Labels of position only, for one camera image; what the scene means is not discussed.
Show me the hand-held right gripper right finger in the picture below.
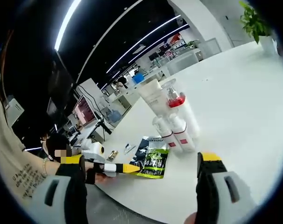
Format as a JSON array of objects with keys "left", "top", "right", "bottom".
[{"left": 195, "top": 151, "right": 258, "bottom": 224}]

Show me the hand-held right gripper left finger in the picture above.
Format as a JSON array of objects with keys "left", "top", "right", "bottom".
[{"left": 29, "top": 154, "right": 89, "bottom": 224}]

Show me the gold foil skincare sachet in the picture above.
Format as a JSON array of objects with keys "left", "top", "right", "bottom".
[{"left": 106, "top": 150, "right": 120, "bottom": 162}]

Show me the small clear skincare sachet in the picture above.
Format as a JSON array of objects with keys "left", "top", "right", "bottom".
[{"left": 123, "top": 143, "right": 137, "bottom": 155}]

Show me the green and black packet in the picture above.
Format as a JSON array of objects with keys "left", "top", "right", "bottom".
[{"left": 129, "top": 136, "right": 166, "bottom": 167}]

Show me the green black skincare sachet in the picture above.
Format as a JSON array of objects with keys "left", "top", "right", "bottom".
[{"left": 135, "top": 147, "right": 170, "bottom": 180}]

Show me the large white skincare tube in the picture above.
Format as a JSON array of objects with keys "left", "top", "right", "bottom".
[{"left": 137, "top": 78, "right": 177, "bottom": 119}]

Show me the red collar skincare pump bottle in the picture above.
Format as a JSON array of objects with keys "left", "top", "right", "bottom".
[{"left": 160, "top": 78, "right": 201, "bottom": 142}]

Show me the blue storage bin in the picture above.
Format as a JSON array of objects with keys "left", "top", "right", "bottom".
[{"left": 132, "top": 73, "right": 145, "bottom": 85}]

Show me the person's left hand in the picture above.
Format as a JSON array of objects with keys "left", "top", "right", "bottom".
[{"left": 95, "top": 174, "right": 117, "bottom": 185}]

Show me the person's right hand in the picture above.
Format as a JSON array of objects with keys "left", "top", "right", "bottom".
[{"left": 186, "top": 211, "right": 198, "bottom": 224}]

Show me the black stand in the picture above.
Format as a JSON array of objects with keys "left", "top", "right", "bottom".
[{"left": 94, "top": 118, "right": 112, "bottom": 141}]

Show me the large display screen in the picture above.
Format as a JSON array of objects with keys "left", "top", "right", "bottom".
[{"left": 73, "top": 94, "right": 98, "bottom": 128}]

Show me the blue water jug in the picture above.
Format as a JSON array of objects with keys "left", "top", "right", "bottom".
[{"left": 109, "top": 109, "right": 123, "bottom": 124}]

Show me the person's beige shirt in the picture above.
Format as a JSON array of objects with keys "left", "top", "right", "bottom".
[{"left": 0, "top": 93, "right": 54, "bottom": 203}]

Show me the white display counter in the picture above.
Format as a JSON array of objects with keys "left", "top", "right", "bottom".
[{"left": 104, "top": 46, "right": 203, "bottom": 110}]

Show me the wide ceiling light strip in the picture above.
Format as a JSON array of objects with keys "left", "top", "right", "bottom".
[{"left": 54, "top": 0, "right": 83, "bottom": 51}]

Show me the frosted glass partition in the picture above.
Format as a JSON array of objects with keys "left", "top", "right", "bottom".
[{"left": 199, "top": 38, "right": 223, "bottom": 62}]

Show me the green plant in white pot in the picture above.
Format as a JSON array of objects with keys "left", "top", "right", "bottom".
[{"left": 239, "top": 0, "right": 282, "bottom": 56}]

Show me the beaded bracelet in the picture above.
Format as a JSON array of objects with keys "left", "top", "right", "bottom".
[{"left": 42, "top": 157, "right": 49, "bottom": 177}]

